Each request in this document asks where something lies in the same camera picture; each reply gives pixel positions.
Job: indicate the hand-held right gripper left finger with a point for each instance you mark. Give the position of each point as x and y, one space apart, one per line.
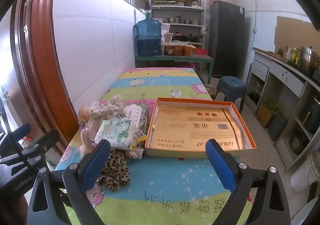
96 165

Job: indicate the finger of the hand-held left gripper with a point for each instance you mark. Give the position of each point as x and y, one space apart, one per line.
20 133
46 140

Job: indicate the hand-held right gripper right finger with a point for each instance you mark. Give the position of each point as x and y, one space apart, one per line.
220 167

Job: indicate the leopard print cloth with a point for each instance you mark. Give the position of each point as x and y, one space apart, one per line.
116 172

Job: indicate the pink plush bunny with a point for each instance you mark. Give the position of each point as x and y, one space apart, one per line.
86 143

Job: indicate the orange cardboard box tray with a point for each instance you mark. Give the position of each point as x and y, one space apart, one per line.
190 127

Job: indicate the yellow snack packet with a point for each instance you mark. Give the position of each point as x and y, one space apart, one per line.
140 136

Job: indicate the white patterned cloth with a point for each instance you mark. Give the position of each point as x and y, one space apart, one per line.
107 107

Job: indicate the floral tissue pack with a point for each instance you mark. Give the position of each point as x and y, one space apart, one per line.
137 116

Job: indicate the beige plush bear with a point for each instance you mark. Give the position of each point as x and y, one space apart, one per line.
83 113

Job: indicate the potted green plant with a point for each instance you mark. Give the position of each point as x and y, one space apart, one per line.
277 127
266 112

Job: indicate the blue plastic stool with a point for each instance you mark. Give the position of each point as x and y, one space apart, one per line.
231 87

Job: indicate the white plastic bucket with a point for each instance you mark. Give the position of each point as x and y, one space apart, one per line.
306 175

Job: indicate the grey kitchen counter cabinet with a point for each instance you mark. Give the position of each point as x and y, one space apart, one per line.
287 75

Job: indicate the red bowl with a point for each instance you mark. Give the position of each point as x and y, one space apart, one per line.
201 51

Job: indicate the green table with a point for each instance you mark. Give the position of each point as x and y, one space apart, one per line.
175 58

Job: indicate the row of pickle jars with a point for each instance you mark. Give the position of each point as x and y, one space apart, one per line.
177 50

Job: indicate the dark refrigerator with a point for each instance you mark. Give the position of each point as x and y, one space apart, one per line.
226 40

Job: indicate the group of condiment bottles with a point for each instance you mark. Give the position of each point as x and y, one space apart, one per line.
290 53

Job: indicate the blue water jug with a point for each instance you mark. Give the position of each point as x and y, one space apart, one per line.
148 35

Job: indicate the steel steamer pot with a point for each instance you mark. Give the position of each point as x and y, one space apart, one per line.
308 58

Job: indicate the white shelf rack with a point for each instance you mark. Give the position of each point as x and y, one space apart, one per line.
177 8

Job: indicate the brown wooden door frame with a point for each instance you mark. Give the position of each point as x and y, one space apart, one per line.
42 52

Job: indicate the cardboard wall sheets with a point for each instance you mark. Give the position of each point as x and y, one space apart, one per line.
292 32

